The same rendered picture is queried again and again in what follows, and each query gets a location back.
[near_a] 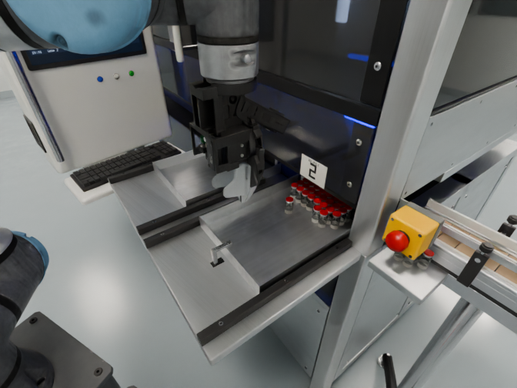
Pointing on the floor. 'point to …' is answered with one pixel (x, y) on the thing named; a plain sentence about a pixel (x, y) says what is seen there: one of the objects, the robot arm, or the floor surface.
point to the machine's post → (391, 158)
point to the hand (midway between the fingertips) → (245, 194)
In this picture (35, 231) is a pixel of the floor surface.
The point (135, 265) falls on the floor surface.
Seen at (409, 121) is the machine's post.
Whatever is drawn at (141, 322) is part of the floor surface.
